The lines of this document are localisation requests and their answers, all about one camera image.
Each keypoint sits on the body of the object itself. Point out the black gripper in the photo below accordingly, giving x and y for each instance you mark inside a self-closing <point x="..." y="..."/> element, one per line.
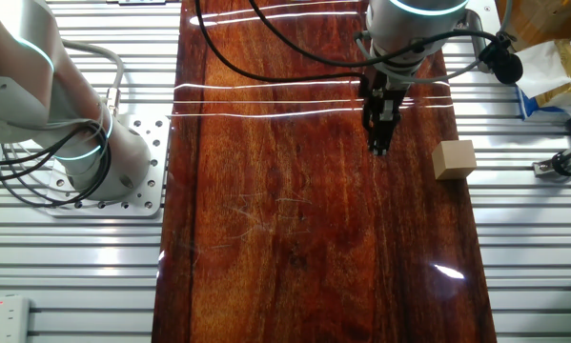
<point x="385" y="93"/>

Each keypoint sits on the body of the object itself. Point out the small tan wooden block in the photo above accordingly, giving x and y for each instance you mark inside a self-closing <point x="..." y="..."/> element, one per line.
<point x="454" y="159"/>

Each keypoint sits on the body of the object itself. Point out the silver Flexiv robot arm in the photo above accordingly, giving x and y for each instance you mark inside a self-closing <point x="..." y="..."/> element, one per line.
<point x="23" y="95"/>

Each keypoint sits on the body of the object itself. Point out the glossy reddish wooden board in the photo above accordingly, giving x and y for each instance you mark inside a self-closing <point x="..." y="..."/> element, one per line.
<point x="290" y="214"/>

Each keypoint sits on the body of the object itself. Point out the blue packet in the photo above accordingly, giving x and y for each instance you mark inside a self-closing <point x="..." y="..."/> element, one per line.
<point x="535" y="110"/>

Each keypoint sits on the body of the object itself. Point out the white paper bag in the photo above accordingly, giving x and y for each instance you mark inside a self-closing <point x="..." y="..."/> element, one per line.
<point x="542" y="69"/>

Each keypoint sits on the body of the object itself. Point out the black metal clamp tool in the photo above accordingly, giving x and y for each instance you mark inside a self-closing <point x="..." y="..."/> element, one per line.
<point x="559" y="164"/>

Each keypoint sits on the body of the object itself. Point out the brown cardboard box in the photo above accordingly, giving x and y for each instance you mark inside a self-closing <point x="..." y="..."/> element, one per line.
<point x="542" y="19"/>

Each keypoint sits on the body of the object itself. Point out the white power strip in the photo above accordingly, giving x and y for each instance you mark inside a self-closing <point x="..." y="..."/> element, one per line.
<point x="4" y="319"/>

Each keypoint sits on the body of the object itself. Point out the small metal mounting bracket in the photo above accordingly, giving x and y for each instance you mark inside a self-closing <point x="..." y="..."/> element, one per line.
<point x="542" y="167"/>

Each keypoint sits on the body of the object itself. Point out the perforated silver base plate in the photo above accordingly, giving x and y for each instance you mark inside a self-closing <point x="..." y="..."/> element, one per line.
<point x="147" y="143"/>

